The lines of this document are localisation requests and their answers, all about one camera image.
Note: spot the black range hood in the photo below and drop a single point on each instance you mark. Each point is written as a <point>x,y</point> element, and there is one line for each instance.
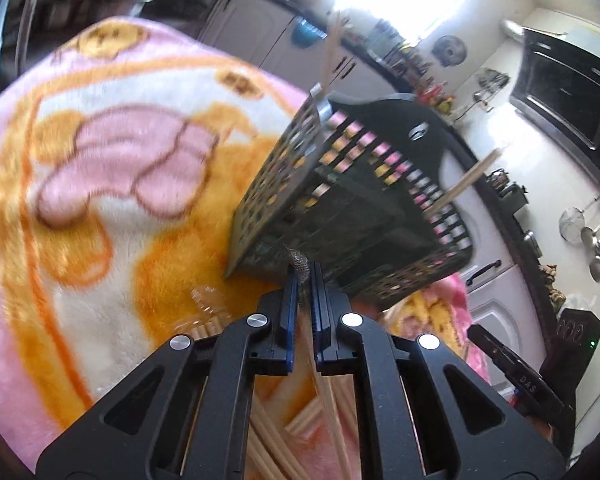
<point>565,95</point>

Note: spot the round wall fan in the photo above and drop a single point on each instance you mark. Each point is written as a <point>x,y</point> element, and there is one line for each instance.
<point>450,51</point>

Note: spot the clear plastic wrapper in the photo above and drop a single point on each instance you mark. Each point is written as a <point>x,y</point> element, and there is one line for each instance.
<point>207,307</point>

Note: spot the pink printed bear blanket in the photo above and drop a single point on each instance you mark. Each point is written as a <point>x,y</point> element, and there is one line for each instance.
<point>130,210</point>

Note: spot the metal strainer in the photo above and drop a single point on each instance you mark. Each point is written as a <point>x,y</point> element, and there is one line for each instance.
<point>573,223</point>

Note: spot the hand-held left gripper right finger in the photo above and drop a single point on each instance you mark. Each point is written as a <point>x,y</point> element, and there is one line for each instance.
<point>319,320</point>

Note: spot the wooden chopstick patterned tip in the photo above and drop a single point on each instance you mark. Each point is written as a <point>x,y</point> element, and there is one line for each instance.
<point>299,262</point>

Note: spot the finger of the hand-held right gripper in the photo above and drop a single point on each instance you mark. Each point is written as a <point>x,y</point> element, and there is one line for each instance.
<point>510,360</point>

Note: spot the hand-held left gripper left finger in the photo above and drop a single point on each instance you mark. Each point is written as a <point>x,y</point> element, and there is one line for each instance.
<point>292,320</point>

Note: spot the plain wooden chopstick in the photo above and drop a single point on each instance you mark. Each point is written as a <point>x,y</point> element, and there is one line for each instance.
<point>328,60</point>
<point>470,176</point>

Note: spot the row of condiment bottles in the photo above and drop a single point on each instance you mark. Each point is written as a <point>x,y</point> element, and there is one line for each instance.
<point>415,70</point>

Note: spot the pile of wooden chopsticks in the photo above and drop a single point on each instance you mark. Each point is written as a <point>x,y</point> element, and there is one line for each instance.
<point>270,440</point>

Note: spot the black plastic utensil basket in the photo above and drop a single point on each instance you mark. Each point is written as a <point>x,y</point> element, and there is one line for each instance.
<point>360,210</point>

